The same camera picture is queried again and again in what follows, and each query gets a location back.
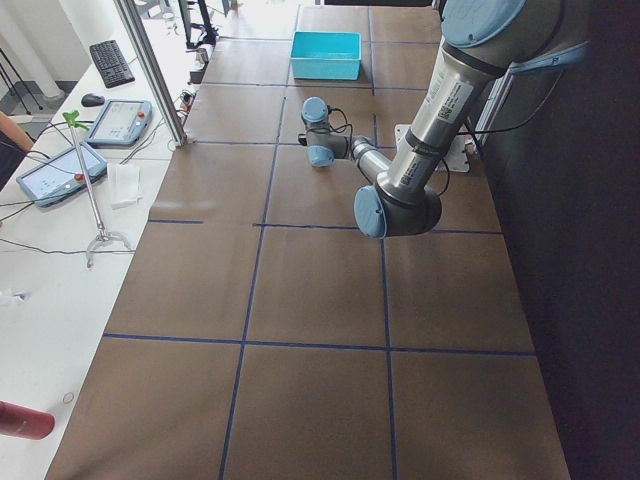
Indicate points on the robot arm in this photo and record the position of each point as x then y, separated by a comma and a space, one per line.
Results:
481, 41

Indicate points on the turquoise plastic bin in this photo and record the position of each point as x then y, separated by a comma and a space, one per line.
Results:
318, 55

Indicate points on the white folded cloth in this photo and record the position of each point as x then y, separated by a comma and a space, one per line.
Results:
123, 182

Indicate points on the small metal cup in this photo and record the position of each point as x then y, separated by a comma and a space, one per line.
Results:
202, 55

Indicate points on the far teach pendant tablet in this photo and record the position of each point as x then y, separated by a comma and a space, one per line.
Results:
120, 123

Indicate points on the teach pendant tablet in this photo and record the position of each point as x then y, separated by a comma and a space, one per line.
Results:
120, 123
54, 181

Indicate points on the near teach pendant tablet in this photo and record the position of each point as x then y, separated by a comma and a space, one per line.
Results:
54, 181

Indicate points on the black keyboard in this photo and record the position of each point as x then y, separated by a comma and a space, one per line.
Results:
111, 64

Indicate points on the black computer mouse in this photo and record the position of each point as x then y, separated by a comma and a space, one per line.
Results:
92, 100

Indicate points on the metal reacher grabber stick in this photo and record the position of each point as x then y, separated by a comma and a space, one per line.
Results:
103, 237

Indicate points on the person in black clothes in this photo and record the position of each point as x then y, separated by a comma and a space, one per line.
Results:
15, 144

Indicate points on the red cylinder bottle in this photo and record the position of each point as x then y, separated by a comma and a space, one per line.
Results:
22, 422

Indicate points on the aluminium frame post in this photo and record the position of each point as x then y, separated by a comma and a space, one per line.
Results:
137, 34

